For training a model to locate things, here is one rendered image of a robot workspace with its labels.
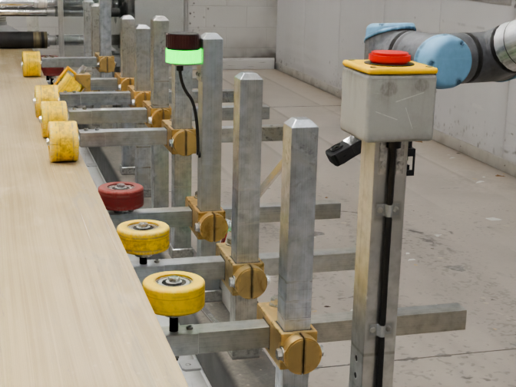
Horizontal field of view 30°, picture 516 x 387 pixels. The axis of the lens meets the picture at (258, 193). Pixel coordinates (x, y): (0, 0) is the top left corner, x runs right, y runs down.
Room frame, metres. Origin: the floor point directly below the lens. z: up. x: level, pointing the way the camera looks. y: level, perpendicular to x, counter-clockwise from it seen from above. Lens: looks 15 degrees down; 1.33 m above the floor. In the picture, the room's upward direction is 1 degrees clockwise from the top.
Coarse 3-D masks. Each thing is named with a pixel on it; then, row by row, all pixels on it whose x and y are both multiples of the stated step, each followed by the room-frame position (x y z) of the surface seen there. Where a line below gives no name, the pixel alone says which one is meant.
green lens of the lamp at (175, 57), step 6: (168, 54) 1.62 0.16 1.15; (174, 54) 1.61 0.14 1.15; (180, 54) 1.61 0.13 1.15; (186, 54) 1.61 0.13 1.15; (192, 54) 1.62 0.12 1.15; (198, 54) 1.63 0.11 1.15; (168, 60) 1.62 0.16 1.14; (174, 60) 1.61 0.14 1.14; (180, 60) 1.61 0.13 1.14; (186, 60) 1.61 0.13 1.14; (192, 60) 1.62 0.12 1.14; (198, 60) 1.63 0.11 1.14
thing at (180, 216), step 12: (228, 204) 1.72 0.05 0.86; (264, 204) 1.72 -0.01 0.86; (276, 204) 1.73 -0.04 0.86; (324, 204) 1.74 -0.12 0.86; (336, 204) 1.75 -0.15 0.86; (120, 216) 1.63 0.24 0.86; (132, 216) 1.64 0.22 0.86; (144, 216) 1.65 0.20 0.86; (156, 216) 1.65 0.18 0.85; (168, 216) 1.66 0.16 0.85; (180, 216) 1.66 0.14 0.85; (228, 216) 1.69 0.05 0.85; (264, 216) 1.71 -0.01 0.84; (276, 216) 1.71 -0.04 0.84; (324, 216) 1.74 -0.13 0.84; (336, 216) 1.75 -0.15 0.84
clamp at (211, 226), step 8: (192, 200) 1.70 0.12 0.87; (192, 208) 1.67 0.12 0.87; (192, 216) 1.67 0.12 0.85; (200, 216) 1.62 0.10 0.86; (208, 216) 1.61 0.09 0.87; (216, 216) 1.61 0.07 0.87; (224, 216) 1.64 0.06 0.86; (192, 224) 1.67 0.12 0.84; (200, 224) 1.61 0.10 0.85; (208, 224) 1.61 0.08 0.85; (216, 224) 1.61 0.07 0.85; (224, 224) 1.62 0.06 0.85; (200, 232) 1.61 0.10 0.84; (208, 232) 1.61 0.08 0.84; (216, 232) 1.61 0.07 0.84; (224, 232) 1.62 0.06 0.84; (208, 240) 1.61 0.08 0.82; (216, 240) 1.61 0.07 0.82
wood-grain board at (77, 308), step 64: (0, 64) 3.34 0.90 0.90; (0, 128) 2.19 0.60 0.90; (0, 192) 1.61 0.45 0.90; (64, 192) 1.62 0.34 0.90; (0, 256) 1.27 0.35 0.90; (64, 256) 1.27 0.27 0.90; (0, 320) 1.04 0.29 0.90; (64, 320) 1.04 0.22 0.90; (128, 320) 1.05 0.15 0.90; (0, 384) 0.87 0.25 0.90; (64, 384) 0.88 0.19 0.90; (128, 384) 0.88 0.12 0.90
